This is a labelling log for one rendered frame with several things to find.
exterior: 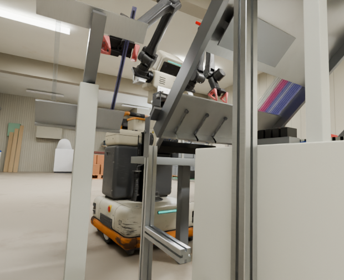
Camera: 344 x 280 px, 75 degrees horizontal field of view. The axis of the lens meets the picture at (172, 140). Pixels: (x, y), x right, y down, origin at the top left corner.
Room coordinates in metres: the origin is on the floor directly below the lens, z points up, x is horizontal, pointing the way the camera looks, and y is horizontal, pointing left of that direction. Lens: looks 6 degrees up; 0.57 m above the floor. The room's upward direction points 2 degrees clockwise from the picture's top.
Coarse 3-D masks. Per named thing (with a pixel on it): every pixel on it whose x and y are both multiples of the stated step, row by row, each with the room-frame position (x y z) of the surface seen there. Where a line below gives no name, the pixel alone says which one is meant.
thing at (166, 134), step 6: (168, 132) 0.99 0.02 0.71; (174, 132) 1.01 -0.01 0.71; (180, 132) 1.03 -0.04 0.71; (168, 138) 0.97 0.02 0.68; (174, 138) 0.99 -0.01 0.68; (180, 138) 1.00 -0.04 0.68; (186, 138) 1.01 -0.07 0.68; (192, 138) 1.03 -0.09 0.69; (198, 138) 1.05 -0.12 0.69; (204, 138) 1.08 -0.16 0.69; (210, 138) 1.10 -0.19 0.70; (216, 138) 1.12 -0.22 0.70; (222, 138) 1.15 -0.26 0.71; (228, 138) 1.17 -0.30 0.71; (228, 144) 1.15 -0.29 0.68
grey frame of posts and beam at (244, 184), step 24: (240, 0) 0.50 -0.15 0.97; (240, 24) 0.51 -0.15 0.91; (240, 48) 0.49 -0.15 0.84; (240, 72) 0.49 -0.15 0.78; (240, 96) 0.49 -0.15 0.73; (240, 120) 0.49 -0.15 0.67; (240, 144) 0.49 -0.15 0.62; (144, 168) 0.94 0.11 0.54; (240, 168) 0.49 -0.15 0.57; (144, 192) 0.93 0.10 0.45; (240, 192) 0.49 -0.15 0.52; (144, 216) 0.92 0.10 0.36; (240, 216) 0.49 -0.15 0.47; (144, 240) 0.91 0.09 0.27; (240, 240) 0.49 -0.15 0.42; (144, 264) 0.92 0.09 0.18; (240, 264) 0.49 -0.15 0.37
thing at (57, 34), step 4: (56, 20) 0.67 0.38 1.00; (56, 24) 0.68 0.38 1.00; (56, 28) 0.68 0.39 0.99; (56, 32) 0.69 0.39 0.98; (56, 36) 0.70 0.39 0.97; (56, 40) 0.71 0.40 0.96; (56, 44) 0.72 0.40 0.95; (56, 48) 0.73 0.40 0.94; (56, 52) 0.73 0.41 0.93; (56, 56) 0.74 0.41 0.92; (56, 60) 0.75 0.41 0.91; (56, 64) 0.76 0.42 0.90; (56, 68) 0.77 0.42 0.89; (56, 72) 0.78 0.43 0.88; (56, 76) 0.79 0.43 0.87; (56, 80) 0.80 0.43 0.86; (52, 84) 0.81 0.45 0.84; (56, 84) 0.81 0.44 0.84; (52, 88) 0.82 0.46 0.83; (56, 88) 0.82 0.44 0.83; (52, 92) 0.83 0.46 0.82; (52, 96) 0.84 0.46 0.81; (52, 100) 0.85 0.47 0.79
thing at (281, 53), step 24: (264, 0) 0.68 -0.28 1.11; (288, 0) 0.70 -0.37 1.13; (336, 0) 0.76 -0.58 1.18; (264, 24) 0.70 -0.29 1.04; (288, 24) 0.77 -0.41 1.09; (336, 24) 0.84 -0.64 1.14; (216, 48) 0.76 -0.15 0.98; (264, 48) 0.78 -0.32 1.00; (288, 48) 0.81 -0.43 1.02; (336, 48) 0.94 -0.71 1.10; (264, 72) 0.91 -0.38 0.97; (288, 72) 0.96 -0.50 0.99
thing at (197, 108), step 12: (192, 96) 0.89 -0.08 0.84; (180, 108) 0.92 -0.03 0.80; (192, 108) 0.94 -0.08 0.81; (204, 108) 0.96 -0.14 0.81; (216, 108) 0.98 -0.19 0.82; (228, 108) 1.01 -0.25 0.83; (180, 120) 0.97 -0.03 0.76; (192, 120) 0.99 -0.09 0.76; (216, 120) 1.04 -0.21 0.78; (228, 120) 1.07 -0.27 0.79; (264, 120) 1.16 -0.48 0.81; (276, 120) 1.19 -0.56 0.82; (192, 132) 1.05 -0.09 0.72; (204, 132) 1.08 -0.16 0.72; (228, 132) 1.14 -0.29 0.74
